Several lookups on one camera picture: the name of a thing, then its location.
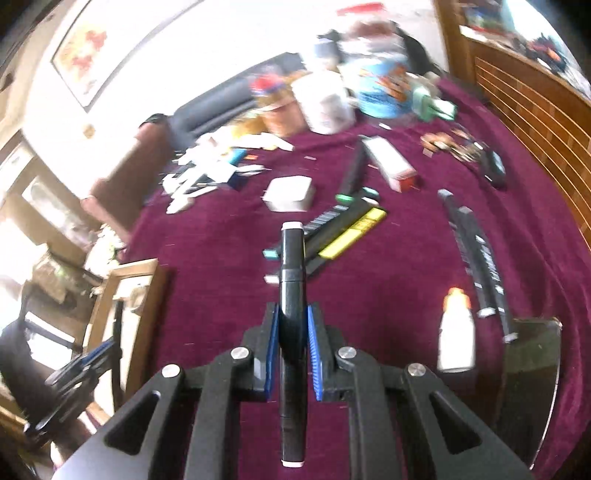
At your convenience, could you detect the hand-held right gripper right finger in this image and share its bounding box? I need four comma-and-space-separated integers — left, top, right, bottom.
305, 302, 536, 480

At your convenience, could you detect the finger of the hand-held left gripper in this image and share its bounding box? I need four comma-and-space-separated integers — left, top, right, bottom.
23, 385, 112, 441
45, 339, 122, 388

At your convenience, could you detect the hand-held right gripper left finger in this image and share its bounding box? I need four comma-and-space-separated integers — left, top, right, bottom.
51, 302, 282, 480

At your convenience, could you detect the black marker with white caps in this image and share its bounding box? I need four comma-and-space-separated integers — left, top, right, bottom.
279, 222, 306, 470

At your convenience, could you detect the yellow pen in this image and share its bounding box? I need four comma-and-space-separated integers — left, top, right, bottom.
318, 208, 389, 260

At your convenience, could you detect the black marker with teal cap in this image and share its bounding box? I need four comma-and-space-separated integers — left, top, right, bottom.
262, 240, 354, 278

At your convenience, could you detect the maroon tablecloth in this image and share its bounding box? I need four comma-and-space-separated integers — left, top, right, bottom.
117, 76, 591, 480

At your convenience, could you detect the white glue bottle orange cap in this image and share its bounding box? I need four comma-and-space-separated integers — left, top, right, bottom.
437, 287, 477, 374

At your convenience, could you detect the black marker with barcode label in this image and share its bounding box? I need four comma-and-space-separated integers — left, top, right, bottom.
301, 187, 382, 241

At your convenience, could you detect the white square box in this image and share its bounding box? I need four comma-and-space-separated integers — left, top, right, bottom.
262, 176, 317, 213

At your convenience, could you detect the brown armchair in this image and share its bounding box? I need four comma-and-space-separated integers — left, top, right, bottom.
81, 124, 177, 243

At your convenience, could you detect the long black marker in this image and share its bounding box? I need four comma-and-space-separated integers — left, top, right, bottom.
438, 188, 497, 320
457, 207, 519, 343

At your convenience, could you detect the black marker with green caps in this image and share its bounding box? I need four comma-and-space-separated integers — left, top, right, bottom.
335, 137, 371, 206

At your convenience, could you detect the pile of small white packets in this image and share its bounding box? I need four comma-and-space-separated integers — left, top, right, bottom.
161, 133, 296, 214

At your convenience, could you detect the white and red carton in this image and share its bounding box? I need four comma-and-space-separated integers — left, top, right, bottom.
361, 136, 420, 193

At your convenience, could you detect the dark glass tray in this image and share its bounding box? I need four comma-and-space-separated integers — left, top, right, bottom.
491, 316, 565, 468

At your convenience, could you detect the amber jar with red lid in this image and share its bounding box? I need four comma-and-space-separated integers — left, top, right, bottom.
250, 75, 306, 138

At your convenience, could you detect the white plastic jar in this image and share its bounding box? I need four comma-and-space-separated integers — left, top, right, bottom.
292, 71, 357, 136

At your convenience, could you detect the key bunch with wooden charm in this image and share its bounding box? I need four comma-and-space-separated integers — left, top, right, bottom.
421, 128, 490, 163

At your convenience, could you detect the black car key fob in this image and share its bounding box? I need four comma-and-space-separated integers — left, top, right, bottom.
479, 148, 507, 188

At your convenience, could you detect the dark grey sofa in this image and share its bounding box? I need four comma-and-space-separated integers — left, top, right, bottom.
170, 52, 317, 141

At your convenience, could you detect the blue cartoon plastic jar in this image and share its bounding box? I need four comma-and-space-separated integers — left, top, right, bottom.
355, 54, 415, 119

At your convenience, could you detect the white and green work glove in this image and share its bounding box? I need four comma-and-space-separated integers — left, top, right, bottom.
412, 75, 459, 121

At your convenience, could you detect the wooden brick-pattern cabinet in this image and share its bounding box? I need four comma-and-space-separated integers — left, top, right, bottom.
436, 0, 591, 224

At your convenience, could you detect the clear jar with red lid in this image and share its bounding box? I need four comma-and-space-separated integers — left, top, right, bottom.
336, 4, 399, 49

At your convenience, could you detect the wooden picture frame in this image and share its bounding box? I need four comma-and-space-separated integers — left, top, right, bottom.
84, 258, 170, 400

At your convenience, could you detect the framed wall painting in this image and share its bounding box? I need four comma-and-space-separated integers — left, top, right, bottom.
50, 0, 205, 112

